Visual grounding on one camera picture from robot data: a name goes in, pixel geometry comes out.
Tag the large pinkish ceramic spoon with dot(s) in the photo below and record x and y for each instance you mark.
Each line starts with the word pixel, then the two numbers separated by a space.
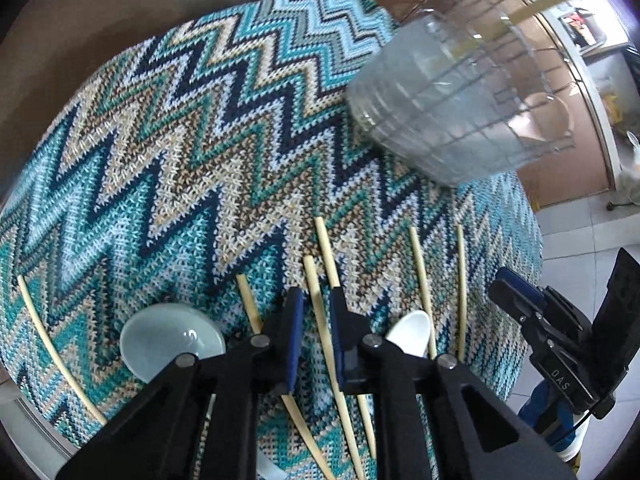
pixel 542 118

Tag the right gloved hand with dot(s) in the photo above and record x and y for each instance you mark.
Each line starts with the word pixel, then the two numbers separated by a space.
pixel 553 419

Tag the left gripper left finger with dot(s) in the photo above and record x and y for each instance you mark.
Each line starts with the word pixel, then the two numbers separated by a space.
pixel 260 365

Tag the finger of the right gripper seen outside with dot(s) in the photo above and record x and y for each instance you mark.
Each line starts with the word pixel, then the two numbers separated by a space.
pixel 514 295

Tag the wire utensil basket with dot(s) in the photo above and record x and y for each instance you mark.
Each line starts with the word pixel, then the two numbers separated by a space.
pixel 448 117

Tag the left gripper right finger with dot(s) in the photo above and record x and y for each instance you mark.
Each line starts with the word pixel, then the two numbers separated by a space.
pixel 367 363

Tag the white ceramic spoon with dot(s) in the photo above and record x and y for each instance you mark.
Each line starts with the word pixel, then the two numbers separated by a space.
pixel 412 333

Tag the zigzag knitted table mat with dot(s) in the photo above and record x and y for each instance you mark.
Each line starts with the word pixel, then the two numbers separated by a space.
pixel 205 153

